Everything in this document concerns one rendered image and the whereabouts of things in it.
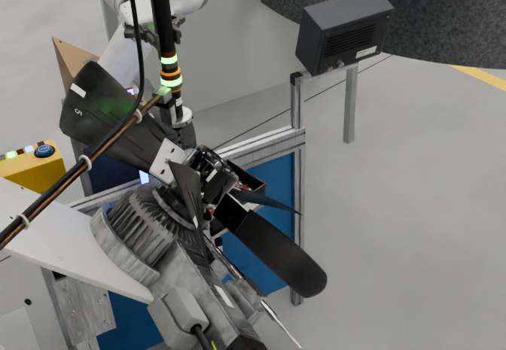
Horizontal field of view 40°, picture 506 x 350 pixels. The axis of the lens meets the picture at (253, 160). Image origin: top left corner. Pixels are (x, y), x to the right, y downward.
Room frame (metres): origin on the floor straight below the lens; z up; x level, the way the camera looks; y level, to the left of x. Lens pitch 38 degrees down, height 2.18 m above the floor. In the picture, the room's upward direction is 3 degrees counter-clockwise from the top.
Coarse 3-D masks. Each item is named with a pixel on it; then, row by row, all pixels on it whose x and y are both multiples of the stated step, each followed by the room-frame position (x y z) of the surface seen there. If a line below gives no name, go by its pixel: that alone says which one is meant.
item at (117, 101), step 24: (96, 72) 1.27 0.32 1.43; (72, 96) 1.17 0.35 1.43; (96, 96) 1.21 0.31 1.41; (120, 96) 1.25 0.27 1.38; (72, 120) 1.12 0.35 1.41; (96, 120) 1.16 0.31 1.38; (120, 120) 1.19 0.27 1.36; (144, 120) 1.22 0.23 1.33; (96, 144) 1.12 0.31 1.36; (120, 144) 1.15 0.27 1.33; (144, 144) 1.18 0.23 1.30; (144, 168) 1.14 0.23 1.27
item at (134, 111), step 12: (132, 0) 1.19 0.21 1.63; (132, 12) 1.19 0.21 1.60; (144, 72) 1.19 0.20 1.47; (144, 84) 1.18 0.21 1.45; (132, 108) 1.15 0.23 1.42; (84, 156) 1.00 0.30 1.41; (72, 168) 0.98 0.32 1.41; (60, 180) 0.94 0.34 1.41; (48, 192) 0.91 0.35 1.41; (36, 204) 0.88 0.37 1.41; (24, 216) 0.85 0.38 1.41; (12, 228) 0.83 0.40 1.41; (24, 228) 0.85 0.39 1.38; (0, 240) 0.81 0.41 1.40
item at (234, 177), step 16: (192, 160) 1.18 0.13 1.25; (208, 160) 1.17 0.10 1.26; (224, 160) 1.25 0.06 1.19; (208, 176) 1.15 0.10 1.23; (224, 176) 1.15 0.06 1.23; (160, 192) 1.14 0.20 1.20; (176, 192) 1.15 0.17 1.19; (208, 192) 1.13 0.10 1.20; (224, 192) 1.15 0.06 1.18; (176, 208) 1.11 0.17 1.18
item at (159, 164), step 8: (168, 144) 1.21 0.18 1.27; (160, 152) 1.19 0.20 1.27; (168, 152) 1.20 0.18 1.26; (176, 152) 1.21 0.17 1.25; (160, 160) 1.18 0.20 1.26; (176, 160) 1.20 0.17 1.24; (152, 168) 1.15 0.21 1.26; (160, 168) 1.16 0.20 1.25; (168, 168) 1.17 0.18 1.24; (160, 176) 1.15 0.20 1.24; (168, 176) 1.16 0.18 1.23; (168, 184) 1.15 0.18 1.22
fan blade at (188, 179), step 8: (168, 160) 0.95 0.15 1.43; (176, 168) 0.96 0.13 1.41; (184, 168) 1.00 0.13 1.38; (176, 176) 0.93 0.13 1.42; (184, 176) 0.97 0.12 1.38; (192, 176) 1.02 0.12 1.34; (184, 184) 0.94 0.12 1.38; (192, 184) 0.99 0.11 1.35; (200, 184) 1.06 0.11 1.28; (184, 192) 0.92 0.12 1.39; (192, 192) 0.96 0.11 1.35; (200, 192) 1.05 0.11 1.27; (184, 200) 0.90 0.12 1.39; (192, 200) 0.94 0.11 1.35; (200, 200) 1.00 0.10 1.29; (192, 208) 0.91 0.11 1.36; (200, 208) 0.98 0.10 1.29; (192, 216) 0.89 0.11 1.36; (200, 216) 0.95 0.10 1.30; (200, 224) 0.92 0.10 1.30; (200, 232) 0.90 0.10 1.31; (200, 240) 0.86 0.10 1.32; (208, 264) 0.85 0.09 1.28
